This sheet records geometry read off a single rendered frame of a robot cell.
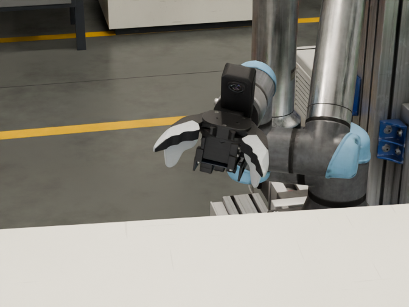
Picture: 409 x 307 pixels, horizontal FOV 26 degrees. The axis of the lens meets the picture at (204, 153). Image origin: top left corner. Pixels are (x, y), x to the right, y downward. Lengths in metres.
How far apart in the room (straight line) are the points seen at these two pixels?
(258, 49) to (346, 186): 0.31
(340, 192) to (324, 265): 0.96
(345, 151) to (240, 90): 0.26
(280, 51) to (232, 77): 0.44
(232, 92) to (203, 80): 4.21
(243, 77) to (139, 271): 0.52
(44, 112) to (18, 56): 0.98
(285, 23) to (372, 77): 0.34
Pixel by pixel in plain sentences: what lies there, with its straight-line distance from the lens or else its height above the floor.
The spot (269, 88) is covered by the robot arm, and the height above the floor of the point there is 1.45.
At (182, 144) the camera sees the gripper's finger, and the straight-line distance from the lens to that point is 1.24.
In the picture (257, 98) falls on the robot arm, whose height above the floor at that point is 1.46.
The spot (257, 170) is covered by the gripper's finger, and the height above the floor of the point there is 1.44.
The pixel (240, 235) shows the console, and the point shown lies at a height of 1.55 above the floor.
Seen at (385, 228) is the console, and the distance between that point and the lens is 0.85.
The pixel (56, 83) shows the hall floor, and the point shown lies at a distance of 5.49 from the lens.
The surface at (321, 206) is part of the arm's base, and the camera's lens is 1.76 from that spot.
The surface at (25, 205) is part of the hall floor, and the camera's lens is 4.12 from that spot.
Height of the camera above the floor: 1.97
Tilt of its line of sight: 26 degrees down
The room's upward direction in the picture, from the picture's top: straight up
